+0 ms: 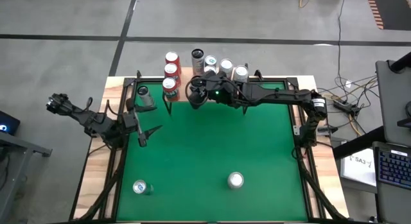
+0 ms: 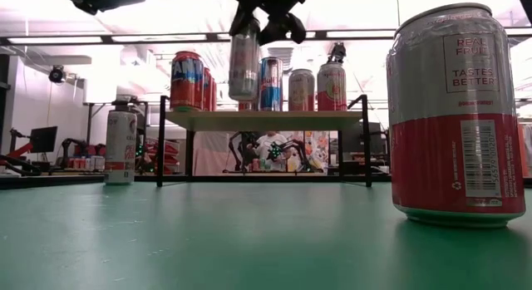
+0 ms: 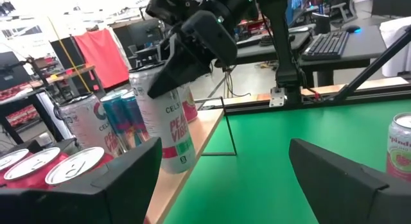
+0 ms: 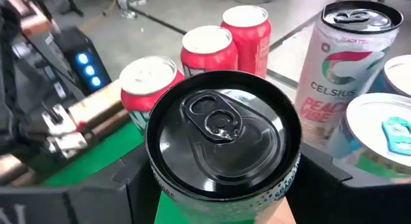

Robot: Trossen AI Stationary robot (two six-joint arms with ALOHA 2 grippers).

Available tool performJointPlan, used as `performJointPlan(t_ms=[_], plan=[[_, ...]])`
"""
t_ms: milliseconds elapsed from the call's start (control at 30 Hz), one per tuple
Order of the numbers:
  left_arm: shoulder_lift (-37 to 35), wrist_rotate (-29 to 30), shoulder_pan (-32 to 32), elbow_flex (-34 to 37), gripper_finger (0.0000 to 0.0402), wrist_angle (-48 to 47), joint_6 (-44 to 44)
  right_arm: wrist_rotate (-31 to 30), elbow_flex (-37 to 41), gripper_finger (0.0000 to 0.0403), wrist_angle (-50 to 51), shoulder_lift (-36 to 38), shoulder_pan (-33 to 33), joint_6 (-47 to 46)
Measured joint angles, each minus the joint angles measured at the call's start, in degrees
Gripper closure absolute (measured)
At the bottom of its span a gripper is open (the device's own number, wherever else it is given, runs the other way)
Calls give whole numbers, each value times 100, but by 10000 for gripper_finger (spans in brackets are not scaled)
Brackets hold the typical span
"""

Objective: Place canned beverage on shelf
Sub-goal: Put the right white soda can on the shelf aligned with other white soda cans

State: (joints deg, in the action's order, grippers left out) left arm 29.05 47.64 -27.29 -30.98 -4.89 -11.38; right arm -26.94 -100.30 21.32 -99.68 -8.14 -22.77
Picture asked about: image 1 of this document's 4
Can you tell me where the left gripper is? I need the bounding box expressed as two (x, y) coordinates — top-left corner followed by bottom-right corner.
(123, 98), (163, 148)

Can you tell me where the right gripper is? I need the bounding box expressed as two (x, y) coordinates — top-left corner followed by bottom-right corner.
(188, 71), (245, 110)

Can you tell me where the white Celsius peach can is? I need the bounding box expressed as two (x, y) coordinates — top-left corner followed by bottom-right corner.
(190, 48), (206, 76)
(137, 85), (157, 108)

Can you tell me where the red Fanta strawberry can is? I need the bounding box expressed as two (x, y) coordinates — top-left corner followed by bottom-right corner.
(162, 76), (180, 102)
(164, 51), (182, 69)
(163, 62), (182, 80)

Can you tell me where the Spindrift grapefruit can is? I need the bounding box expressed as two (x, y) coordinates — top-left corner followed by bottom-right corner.
(219, 58), (234, 79)

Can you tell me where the white red Spindrift can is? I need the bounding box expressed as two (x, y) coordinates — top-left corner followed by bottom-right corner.
(227, 171), (245, 191)
(233, 65), (250, 83)

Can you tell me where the wooden shelf with black legs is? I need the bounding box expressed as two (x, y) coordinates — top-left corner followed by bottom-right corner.
(162, 62), (251, 116)

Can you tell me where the grey metal desk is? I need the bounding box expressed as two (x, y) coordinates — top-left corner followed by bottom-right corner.
(0, 130), (54, 224)

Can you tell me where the black device with blue lights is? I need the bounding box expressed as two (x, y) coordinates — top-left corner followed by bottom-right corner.
(0, 110), (21, 137)

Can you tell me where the black power strip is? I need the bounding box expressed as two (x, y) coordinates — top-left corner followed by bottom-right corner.
(332, 100), (362, 117)

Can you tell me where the white paper sign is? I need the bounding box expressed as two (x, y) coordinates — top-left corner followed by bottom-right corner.
(339, 148), (377, 187)

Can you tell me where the black keyboard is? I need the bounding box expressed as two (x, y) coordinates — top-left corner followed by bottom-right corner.
(374, 142), (411, 190)

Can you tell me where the black orange-striped floor mat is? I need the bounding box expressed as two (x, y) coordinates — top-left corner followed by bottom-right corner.
(365, 0), (411, 31)

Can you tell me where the black aluminium table frame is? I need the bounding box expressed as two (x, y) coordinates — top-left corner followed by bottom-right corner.
(69, 69), (349, 224)

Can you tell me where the black floor cable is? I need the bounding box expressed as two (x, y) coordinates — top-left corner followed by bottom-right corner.
(333, 0), (349, 90)

